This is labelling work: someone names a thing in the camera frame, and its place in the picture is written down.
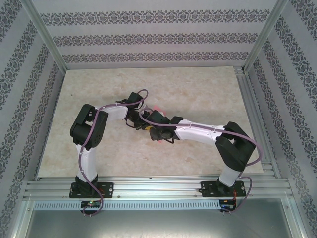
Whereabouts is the pink cloth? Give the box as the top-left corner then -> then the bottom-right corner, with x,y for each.
153,105 -> 167,145

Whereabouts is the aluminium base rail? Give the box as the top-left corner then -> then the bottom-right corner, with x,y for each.
23,175 -> 294,201

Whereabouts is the slotted grey cable duct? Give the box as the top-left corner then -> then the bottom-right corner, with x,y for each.
33,200 -> 221,210

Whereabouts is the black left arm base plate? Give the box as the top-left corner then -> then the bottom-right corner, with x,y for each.
70,182 -> 114,199

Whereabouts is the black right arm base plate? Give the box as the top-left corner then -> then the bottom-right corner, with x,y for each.
201,180 -> 246,198

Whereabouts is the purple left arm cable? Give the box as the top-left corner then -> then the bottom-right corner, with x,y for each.
78,89 -> 152,218

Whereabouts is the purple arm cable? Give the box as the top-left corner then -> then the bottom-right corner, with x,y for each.
139,109 -> 264,214
78,89 -> 152,218

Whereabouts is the aluminium side rail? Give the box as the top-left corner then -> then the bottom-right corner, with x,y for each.
234,65 -> 282,179

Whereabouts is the aluminium frame post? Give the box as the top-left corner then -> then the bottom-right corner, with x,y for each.
21,0 -> 68,72
242,0 -> 290,74

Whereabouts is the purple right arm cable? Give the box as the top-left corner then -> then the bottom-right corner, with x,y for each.
139,109 -> 264,214

